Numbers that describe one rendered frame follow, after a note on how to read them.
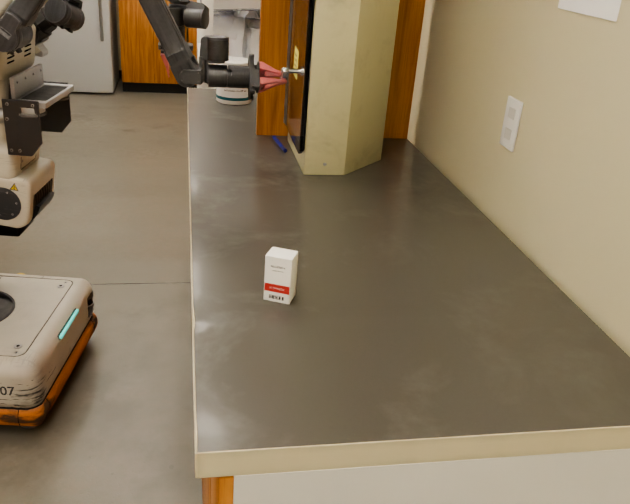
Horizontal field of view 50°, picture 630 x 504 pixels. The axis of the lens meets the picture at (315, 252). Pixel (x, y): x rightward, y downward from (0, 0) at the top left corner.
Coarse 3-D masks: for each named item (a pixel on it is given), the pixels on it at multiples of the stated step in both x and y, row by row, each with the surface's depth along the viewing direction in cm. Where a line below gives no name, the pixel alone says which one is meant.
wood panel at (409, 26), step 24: (264, 0) 195; (288, 0) 196; (408, 0) 202; (264, 24) 198; (288, 24) 199; (408, 24) 205; (264, 48) 201; (408, 48) 208; (408, 72) 212; (264, 96) 207; (408, 96) 215; (264, 120) 210; (408, 120) 218
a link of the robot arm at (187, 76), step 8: (208, 40) 170; (216, 40) 170; (224, 40) 170; (200, 48) 171; (208, 48) 171; (216, 48) 170; (224, 48) 171; (200, 56) 172; (208, 56) 172; (216, 56) 171; (224, 56) 172; (200, 64) 172; (184, 72) 172; (192, 72) 172; (200, 72) 172; (184, 80) 173; (192, 80) 173; (200, 80) 173
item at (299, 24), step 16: (304, 0) 170; (304, 16) 170; (304, 32) 170; (304, 48) 170; (304, 64) 170; (288, 80) 198; (304, 80) 171; (288, 96) 198; (304, 96) 173; (288, 112) 199; (304, 112) 174; (288, 128) 199
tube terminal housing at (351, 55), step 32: (320, 0) 162; (352, 0) 164; (384, 0) 173; (320, 32) 166; (352, 32) 167; (384, 32) 178; (320, 64) 169; (352, 64) 170; (384, 64) 183; (320, 96) 173; (352, 96) 174; (384, 96) 188; (320, 128) 176; (352, 128) 179; (384, 128) 194; (320, 160) 180; (352, 160) 184
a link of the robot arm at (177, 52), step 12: (144, 0) 166; (156, 0) 166; (144, 12) 169; (156, 12) 167; (168, 12) 169; (156, 24) 169; (168, 24) 169; (168, 36) 170; (180, 36) 171; (168, 48) 171; (180, 48) 170; (168, 60) 171; (180, 60) 171; (192, 60) 176; (180, 84) 174; (192, 84) 174
